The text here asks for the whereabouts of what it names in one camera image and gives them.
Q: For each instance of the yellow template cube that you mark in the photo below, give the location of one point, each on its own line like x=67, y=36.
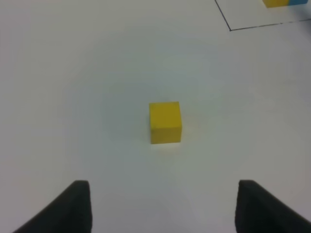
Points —
x=275, y=3

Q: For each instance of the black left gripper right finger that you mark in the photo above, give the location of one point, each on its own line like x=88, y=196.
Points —
x=258, y=211

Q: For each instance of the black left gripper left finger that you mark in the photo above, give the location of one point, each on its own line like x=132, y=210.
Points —
x=70, y=212

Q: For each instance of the blue template cube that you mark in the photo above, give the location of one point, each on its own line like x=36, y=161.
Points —
x=297, y=2

